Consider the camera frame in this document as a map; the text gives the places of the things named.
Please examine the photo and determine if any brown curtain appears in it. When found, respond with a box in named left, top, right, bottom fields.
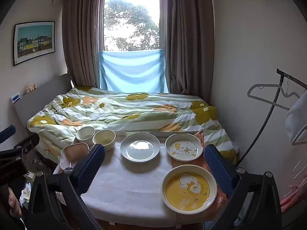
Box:
left=62, top=0, right=100, bottom=88
left=164, top=0, right=214, bottom=102

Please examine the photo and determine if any cream yellow bowl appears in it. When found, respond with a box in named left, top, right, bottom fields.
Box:
left=93, top=130, right=116, bottom=151

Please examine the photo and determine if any large yellow duck plate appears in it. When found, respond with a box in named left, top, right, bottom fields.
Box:
left=161, top=165, right=217, bottom=215

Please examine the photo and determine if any small duck pattern dish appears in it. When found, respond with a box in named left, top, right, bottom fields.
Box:
left=165, top=133, right=203, bottom=162

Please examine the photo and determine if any white tray table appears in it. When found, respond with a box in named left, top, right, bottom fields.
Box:
left=115, top=130, right=198, bottom=138

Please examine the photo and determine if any floral green yellow duvet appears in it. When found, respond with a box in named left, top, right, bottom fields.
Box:
left=26, top=87, right=239, bottom=163

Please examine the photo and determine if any orange patterned towel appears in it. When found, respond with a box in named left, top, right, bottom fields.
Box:
left=171, top=130, right=229, bottom=225

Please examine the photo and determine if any left brown curtain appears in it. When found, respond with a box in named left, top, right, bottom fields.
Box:
left=62, top=0, right=100, bottom=88

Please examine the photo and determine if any white table cloth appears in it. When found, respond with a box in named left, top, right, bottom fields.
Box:
left=53, top=133, right=183, bottom=228

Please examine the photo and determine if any grey bed headboard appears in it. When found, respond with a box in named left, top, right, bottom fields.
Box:
left=14, top=74, right=72, bottom=128

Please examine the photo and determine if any white hanging garment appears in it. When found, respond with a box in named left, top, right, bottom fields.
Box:
left=285, top=92, right=307, bottom=145

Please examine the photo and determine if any black clothes rack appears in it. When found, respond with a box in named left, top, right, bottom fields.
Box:
left=236, top=68, right=306, bottom=167

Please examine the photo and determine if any right brown curtain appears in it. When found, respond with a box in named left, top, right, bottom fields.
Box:
left=164, top=0, right=214, bottom=102

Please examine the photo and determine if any grey clothes hanger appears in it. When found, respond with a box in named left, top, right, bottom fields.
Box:
left=247, top=84, right=300, bottom=111

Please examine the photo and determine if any white bowl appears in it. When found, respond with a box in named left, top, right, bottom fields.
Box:
left=76, top=126, right=95, bottom=145

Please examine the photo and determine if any blue white small box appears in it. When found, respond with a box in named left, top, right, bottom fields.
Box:
left=11, top=93, right=21, bottom=104

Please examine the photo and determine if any window with tree view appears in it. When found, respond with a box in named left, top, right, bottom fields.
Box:
left=99, top=0, right=166, bottom=52

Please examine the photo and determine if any small figurine on headboard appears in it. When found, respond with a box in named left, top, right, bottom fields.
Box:
left=26, top=83, right=36, bottom=94

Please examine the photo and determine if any blue window cloth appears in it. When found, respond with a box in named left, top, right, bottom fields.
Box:
left=99, top=49, right=169, bottom=93

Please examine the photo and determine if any pink square handled dish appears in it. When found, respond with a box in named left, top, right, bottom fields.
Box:
left=59, top=143, right=89, bottom=170

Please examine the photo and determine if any person's left hand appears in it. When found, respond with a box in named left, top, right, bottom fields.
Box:
left=8, top=187, right=22, bottom=218

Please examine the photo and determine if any framed houses picture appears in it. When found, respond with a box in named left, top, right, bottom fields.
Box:
left=13, top=21, right=56, bottom=66

